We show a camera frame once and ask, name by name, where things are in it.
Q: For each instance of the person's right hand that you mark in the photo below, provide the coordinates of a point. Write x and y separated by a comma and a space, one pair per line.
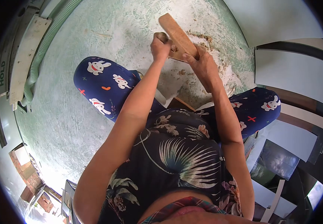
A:
204, 70

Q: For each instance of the person's left hand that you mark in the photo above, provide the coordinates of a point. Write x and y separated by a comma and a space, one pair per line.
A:
160, 49

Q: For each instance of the person's left fingers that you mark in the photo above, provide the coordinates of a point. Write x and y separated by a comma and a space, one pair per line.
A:
163, 44

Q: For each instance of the person's right thumb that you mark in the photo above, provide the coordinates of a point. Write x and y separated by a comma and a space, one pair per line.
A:
188, 58

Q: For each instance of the person's right fingers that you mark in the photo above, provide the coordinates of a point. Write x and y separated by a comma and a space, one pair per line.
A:
202, 49

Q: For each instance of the long wooden block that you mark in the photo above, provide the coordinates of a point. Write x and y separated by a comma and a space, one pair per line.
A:
178, 33

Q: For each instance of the flat wooden piece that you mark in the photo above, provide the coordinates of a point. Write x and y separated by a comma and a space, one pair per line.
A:
175, 54

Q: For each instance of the pile of sawdust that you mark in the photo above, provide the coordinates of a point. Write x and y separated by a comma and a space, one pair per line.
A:
223, 67

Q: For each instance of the low wooden stool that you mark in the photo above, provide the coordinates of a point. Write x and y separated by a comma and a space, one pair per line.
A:
179, 103

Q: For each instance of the person's legs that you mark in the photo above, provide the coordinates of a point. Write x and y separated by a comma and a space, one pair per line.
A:
105, 84

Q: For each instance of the large white board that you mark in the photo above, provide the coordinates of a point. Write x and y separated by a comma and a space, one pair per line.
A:
273, 19
292, 75

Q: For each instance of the person's body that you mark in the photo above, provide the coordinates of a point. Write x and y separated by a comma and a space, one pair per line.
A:
175, 168

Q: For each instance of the long white panel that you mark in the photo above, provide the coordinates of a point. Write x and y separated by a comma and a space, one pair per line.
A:
27, 58

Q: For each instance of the stack of white and dark boards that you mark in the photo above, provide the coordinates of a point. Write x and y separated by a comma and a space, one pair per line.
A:
287, 162

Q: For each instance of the grey machine with green label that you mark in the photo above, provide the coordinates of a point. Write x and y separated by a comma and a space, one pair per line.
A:
0, 84

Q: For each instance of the red brick structure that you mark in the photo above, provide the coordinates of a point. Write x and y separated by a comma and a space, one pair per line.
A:
28, 173

